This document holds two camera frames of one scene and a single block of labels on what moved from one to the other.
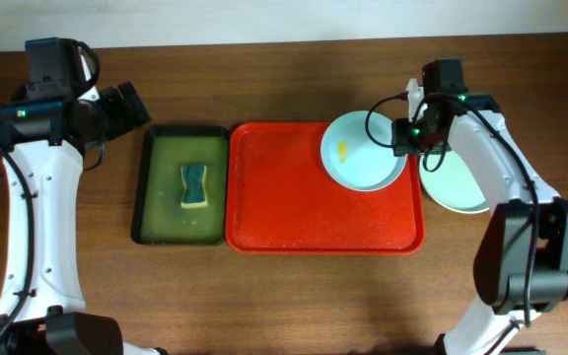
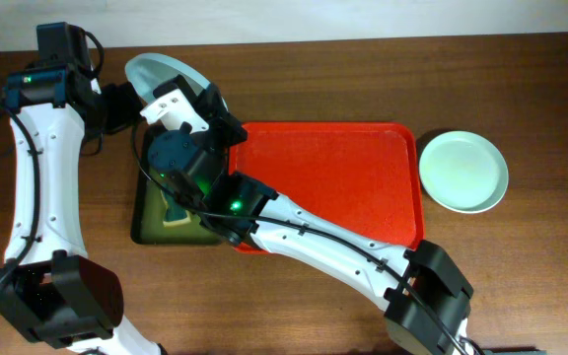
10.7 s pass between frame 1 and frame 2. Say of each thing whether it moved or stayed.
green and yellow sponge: moved
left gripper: stayed
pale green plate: stayed
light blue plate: moved
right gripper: moved
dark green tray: stayed
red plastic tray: stayed
